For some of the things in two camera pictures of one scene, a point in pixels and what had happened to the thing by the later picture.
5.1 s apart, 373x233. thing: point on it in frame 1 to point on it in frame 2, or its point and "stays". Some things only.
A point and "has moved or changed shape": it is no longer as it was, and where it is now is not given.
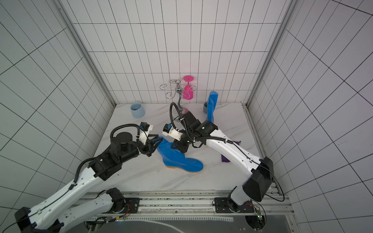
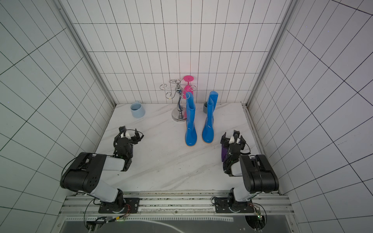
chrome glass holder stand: [182, 91] stays
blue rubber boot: [173, 158] has moved or changed shape
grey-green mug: [205, 108] stays
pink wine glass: [188, 91] stays
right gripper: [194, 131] to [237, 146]
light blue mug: [137, 111] stays
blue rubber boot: [212, 100] stays
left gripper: [150, 144] to [136, 139]
